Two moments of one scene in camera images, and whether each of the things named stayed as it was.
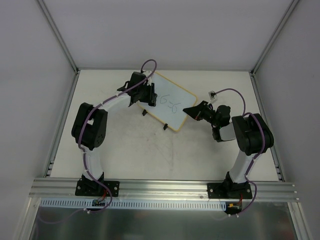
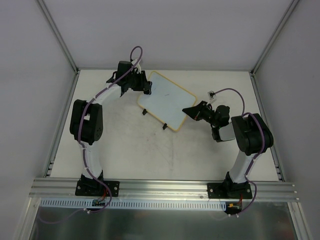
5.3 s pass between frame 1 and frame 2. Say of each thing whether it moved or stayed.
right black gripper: stayed
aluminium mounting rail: stayed
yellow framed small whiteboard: stayed
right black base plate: stayed
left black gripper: moved
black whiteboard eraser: moved
